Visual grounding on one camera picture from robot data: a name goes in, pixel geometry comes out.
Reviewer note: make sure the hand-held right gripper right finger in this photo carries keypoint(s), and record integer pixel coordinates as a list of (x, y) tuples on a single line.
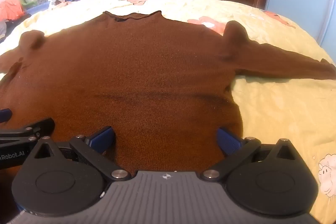
[(227, 142)]

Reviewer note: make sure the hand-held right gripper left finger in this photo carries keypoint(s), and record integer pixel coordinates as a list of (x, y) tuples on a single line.
[(101, 139)]

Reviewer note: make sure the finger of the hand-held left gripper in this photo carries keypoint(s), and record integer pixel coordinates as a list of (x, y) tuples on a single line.
[(39, 127), (5, 115)]

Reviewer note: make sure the brown knit sweater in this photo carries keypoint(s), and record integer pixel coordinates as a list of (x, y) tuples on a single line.
[(136, 77)]

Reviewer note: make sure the yellow printed quilt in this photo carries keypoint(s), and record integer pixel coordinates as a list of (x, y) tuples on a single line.
[(278, 108)]

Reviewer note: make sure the orange cloth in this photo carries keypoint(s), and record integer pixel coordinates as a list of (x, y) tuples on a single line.
[(10, 9)]

